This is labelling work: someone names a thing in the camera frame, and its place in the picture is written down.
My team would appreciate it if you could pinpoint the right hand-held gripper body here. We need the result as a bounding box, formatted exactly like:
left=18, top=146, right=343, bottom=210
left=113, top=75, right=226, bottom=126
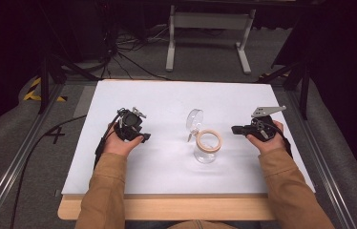
left=249, top=105, right=287, bottom=143

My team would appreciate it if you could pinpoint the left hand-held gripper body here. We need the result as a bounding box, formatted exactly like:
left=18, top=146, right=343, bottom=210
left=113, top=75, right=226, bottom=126
left=114, top=107, right=148, bottom=142

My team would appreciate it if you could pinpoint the clear glass clip-top jar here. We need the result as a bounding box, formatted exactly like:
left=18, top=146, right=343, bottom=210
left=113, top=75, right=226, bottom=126
left=185, top=108, right=224, bottom=165

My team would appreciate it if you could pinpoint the person's right hand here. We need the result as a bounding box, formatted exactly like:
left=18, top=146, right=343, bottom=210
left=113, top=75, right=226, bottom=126
left=245, top=120, right=285, bottom=156

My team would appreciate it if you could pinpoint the person's left hand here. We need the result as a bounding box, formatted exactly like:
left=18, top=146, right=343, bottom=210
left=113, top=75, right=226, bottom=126
left=102, top=121, right=146, bottom=157

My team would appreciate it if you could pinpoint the white table cover sheet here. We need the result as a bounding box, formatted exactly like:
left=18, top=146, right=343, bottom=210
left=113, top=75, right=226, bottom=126
left=61, top=78, right=316, bottom=196

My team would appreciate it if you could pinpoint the black tripod stand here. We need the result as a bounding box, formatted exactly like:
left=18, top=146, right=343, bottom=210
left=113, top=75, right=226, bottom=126
left=37, top=52, right=100, bottom=115
left=255, top=59, right=312, bottom=121

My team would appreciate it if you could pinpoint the wooden table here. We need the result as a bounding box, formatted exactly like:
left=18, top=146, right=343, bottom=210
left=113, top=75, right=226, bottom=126
left=57, top=193, right=277, bottom=221

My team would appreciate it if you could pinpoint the right hand-held gripper black cable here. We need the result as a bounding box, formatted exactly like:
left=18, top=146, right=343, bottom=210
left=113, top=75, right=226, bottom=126
left=262, top=119, right=294, bottom=159

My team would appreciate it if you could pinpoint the hand-held gripper black cable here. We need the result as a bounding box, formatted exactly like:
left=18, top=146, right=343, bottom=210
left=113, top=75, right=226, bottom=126
left=93, top=109, right=127, bottom=170
left=262, top=119, right=294, bottom=159

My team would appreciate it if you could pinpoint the left hand-held gripper black cable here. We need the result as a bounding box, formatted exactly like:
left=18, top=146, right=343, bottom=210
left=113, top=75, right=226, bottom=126
left=93, top=109, right=127, bottom=170

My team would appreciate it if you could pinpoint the aluminium floor rail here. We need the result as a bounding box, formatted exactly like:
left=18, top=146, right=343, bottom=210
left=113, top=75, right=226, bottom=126
left=285, top=90, right=357, bottom=229
left=0, top=81, right=65, bottom=229

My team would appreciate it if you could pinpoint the bundle of black floor cables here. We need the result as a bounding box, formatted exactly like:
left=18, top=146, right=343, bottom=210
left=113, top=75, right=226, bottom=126
left=99, top=23, right=173, bottom=82

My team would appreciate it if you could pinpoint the long black floor cable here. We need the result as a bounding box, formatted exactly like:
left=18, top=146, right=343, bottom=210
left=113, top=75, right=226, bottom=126
left=9, top=114, right=88, bottom=229

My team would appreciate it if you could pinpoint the white metal desk frame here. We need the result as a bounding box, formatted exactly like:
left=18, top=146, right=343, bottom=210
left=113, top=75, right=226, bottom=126
left=165, top=4, right=258, bottom=75

